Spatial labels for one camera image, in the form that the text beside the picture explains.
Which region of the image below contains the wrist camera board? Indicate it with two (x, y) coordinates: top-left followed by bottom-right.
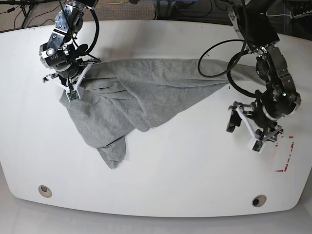
(65, 90), (80, 102)
(248, 137), (265, 154)

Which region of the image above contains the red tape rectangle marking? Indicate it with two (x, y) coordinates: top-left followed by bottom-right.
(273, 136), (294, 172)

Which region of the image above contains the grey T-shirt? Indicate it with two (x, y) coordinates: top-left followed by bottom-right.
(60, 58), (228, 169)

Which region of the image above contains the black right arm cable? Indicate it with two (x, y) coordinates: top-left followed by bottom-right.
(57, 0), (101, 93)

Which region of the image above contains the black tripod stand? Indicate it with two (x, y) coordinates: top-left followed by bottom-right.
(0, 0), (56, 30)

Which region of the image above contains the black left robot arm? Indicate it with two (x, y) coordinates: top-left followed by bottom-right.
(227, 0), (301, 153)

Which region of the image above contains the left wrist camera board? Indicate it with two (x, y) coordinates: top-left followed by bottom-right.
(248, 137), (265, 154)

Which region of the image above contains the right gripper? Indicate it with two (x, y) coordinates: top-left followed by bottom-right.
(42, 58), (100, 93)

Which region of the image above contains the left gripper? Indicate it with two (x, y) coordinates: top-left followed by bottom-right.
(226, 101), (284, 143)

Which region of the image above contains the white power strip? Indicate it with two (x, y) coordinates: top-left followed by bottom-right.
(290, 5), (312, 20)

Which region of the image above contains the table cable grommet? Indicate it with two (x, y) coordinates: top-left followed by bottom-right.
(38, 185), (52, 198)
(252, 195), (267, 208)

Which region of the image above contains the right table cable grommet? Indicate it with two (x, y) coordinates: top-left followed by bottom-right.
(252, 195), (267, 208)

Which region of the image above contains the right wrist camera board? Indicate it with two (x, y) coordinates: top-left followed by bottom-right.
(65, 90), (80, 102)

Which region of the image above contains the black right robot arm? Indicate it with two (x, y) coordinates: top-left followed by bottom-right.
(39, 0), (100, 102)

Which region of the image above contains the left table cable grommet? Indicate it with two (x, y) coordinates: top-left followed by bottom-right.
(38, 185), (52, 198)

